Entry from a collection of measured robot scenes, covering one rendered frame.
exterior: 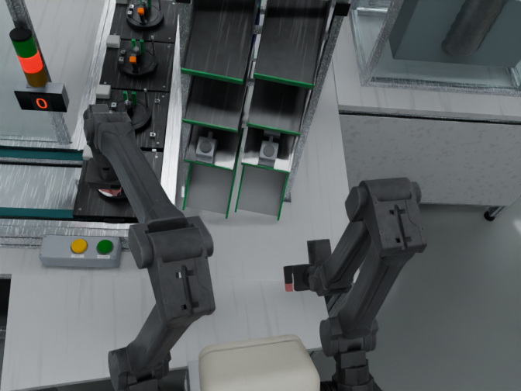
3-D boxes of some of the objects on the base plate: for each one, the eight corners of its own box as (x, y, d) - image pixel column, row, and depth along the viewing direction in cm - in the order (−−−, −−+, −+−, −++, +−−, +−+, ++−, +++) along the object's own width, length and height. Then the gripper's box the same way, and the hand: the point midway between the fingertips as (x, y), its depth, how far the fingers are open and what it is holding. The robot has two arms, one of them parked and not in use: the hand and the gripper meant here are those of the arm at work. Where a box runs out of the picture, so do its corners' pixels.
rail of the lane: (173, 253, 153) (172, 237, 144) (-140, 243, 144) (-163, 226, 135) (174, 237, 156) (173, 220, 147) (-133, 226, 147) (-154, 208, 138)
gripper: (79, 168, 105) (91, 205, 118) (129, 171, 106) (136, 207, 119) (85, 142, 108) (96, 180, 122) (133, 145, 110) (139, 182, 123)
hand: (115, 192), depth 120 cm, fingers closed
